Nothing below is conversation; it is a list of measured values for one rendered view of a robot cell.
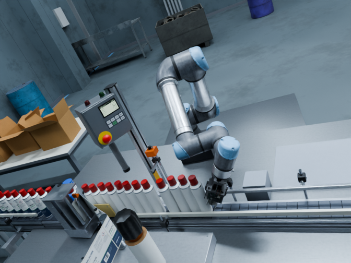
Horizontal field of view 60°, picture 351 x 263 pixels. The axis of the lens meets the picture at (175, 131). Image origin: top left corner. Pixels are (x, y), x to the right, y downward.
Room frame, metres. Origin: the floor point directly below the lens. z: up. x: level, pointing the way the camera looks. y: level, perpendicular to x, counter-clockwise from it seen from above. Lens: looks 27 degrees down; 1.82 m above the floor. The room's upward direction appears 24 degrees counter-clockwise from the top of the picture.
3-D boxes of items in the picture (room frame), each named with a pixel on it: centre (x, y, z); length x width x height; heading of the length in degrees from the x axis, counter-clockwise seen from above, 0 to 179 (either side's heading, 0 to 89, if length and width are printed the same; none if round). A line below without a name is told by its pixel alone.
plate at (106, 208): (1.26, 0.49, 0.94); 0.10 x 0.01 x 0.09; 59
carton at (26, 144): (3.14, 1.44, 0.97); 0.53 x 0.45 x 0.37; 159
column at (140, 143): (1.28, 0.17, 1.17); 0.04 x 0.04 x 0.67; 59
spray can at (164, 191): (1.09, 0.15, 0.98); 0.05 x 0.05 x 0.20
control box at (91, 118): (1.26, 0.26, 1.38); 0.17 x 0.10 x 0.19; 114
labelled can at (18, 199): (1.62, 1.02, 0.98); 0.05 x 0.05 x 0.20
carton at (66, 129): (2.95, 1.09, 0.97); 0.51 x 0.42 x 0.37; 163
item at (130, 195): (1.19, 0.31, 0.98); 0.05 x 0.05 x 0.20
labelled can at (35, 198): (1.54, 0.88, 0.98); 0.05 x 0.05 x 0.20
